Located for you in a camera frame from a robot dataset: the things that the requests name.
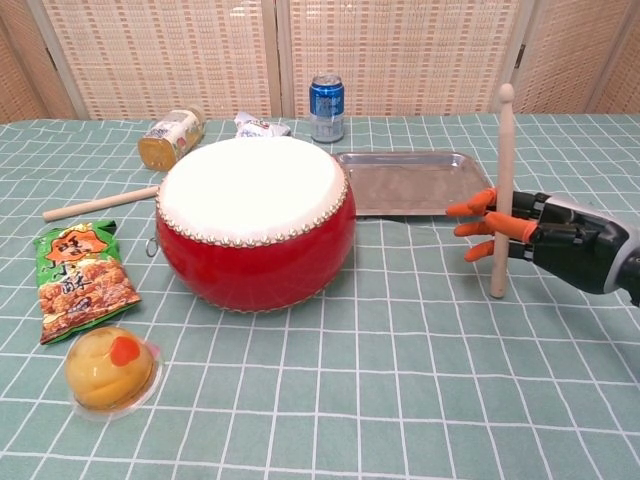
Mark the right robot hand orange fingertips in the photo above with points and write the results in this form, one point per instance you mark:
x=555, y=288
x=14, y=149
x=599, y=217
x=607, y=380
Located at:
x=575, y=235

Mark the wooden drumstick with rounded tip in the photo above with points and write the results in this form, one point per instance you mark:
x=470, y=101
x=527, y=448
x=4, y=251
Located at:
x=504, y=165

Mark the stainless steel tray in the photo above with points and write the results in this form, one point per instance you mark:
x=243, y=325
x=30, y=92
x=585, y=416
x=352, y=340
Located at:
x=410, y=185

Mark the red drum with white skin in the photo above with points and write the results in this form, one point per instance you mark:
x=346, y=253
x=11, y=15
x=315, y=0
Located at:
x=255, y=260

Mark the plain wooden drumstick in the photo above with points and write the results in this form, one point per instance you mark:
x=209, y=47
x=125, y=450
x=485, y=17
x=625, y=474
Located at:
x=95, y=204

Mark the green checked tablecloth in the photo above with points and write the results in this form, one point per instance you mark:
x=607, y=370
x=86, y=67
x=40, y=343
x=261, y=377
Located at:
x=350, y=390

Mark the blue drink can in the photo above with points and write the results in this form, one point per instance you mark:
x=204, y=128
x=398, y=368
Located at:
x=327, y=110

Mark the white crumpled snack wrapper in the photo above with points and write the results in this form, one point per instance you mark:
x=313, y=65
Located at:
x=260, y=127

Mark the woven folding screen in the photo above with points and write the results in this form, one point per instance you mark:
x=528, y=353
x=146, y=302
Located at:
x=200, y=55

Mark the yellow drink bottle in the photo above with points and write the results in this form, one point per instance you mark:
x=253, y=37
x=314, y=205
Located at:
x=170, y=137

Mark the yellow fruit jelly cup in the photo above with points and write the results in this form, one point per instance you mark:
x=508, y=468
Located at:
x=110, y=372

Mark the green snack bag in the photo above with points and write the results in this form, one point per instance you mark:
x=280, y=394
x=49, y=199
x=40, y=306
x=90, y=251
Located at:
x=82, y=282

